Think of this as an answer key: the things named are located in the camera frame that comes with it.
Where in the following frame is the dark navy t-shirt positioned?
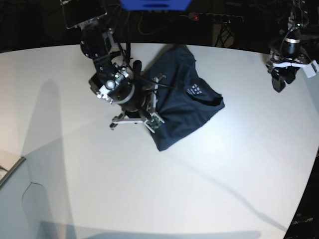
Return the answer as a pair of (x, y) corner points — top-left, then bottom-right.
(143, 46), (225, 151)

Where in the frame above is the black power strip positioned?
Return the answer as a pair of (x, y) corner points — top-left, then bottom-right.
(188, 12), (244, 24)

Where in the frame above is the blue plastic bin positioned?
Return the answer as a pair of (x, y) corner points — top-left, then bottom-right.
(120, 0), (191, 11)

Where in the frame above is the black device with label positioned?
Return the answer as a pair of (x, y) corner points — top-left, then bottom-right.
(284, 214), (319, 239)

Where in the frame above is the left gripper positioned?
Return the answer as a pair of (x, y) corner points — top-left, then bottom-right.
(266, 48), (311, 93)

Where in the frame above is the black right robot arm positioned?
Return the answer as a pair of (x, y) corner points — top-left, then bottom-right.
(60, 0), (164, 132)

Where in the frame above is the grey looped cable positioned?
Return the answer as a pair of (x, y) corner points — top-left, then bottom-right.
(109, 4), (175, 37)

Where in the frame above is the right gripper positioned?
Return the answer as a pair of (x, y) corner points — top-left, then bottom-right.
(110, 83), (160, 128)

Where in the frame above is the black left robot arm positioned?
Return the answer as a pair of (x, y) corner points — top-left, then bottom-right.
(266, 0), (312, 93)

